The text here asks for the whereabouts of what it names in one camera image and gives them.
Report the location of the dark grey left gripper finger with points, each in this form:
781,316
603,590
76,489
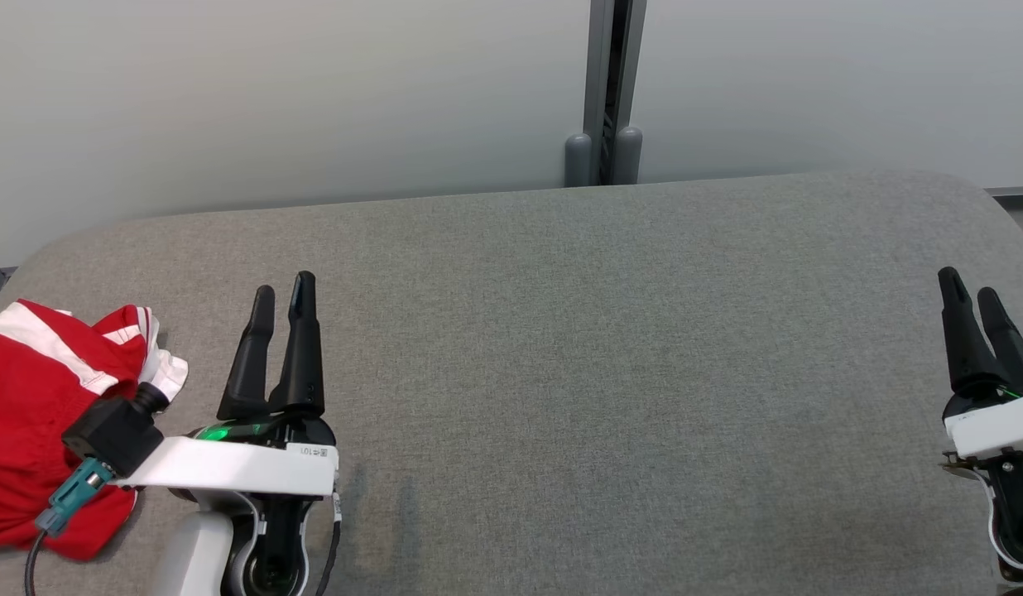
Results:
248,364
303,356

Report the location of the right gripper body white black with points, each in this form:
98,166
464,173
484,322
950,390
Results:
996,426

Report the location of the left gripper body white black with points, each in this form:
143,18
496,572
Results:
247,468

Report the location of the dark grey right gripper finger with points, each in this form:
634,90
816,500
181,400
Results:
967,356
1016,356

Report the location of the red basketball jersey white trim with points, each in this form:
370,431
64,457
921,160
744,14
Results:
15,484

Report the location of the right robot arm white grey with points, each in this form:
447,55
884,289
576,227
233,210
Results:
1016,513

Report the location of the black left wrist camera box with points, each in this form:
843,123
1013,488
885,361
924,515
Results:
114,430

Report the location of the grey floor rail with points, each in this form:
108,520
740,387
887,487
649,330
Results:
1016,191

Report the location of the teal left camera connector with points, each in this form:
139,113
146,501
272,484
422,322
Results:
73,492

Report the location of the grey rounded post foot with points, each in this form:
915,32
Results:
629,157
578,161

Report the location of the grey metal partition post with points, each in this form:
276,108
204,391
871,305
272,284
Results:
615,66

